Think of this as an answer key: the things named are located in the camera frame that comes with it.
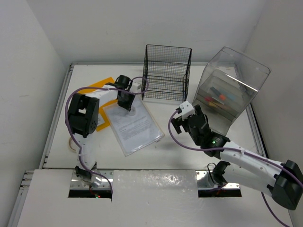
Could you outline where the orange pastel highlighter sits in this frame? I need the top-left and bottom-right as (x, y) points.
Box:
(208, 102), (226, 109)

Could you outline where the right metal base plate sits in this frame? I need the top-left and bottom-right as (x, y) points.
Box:
(196, 170), (240, 191)

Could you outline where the orange plastic folder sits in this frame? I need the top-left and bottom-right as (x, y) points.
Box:
(89, 77), (117, 131)

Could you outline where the clear document sleeve with paper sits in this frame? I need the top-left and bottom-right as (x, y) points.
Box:
(105, 97), (164, 156)

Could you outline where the blue pastel highlighter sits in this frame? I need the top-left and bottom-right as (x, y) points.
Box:
(226, 94), (237, 101)

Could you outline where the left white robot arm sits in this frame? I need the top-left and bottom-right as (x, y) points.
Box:
(64, 75), (141, 183)

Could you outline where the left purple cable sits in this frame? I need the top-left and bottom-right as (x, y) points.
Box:
(64, 76), (149, 194)

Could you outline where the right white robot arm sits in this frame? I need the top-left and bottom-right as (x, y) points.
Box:
(168, 102), (303, 210)

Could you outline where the clear plastic drawer organizer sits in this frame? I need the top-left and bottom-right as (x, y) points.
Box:
(193, 47), (271, 135)

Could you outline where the purple cable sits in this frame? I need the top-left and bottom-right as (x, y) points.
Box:
(64, 76), (149, 194)
(168, 109), (294, 227)

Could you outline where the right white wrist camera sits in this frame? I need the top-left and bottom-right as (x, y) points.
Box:
(176, 101), (195, 120)

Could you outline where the black wire mesh basket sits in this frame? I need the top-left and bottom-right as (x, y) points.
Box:
(142, 44), (192, 102)

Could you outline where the aluminium table frame rail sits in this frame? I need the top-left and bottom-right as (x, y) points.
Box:
(7, 63), (75, 227)

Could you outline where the black orange highlighter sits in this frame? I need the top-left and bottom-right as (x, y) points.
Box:
(210, 87), (226, 101)

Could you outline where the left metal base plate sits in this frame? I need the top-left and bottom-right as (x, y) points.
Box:
(70, 168), (114, 190)

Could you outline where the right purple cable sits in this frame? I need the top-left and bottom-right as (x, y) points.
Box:
(168, 109), (294, 227)

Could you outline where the metal base plate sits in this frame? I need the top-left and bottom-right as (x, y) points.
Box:
(196, 170), (240, 191)
(70, 168), (114, 190)

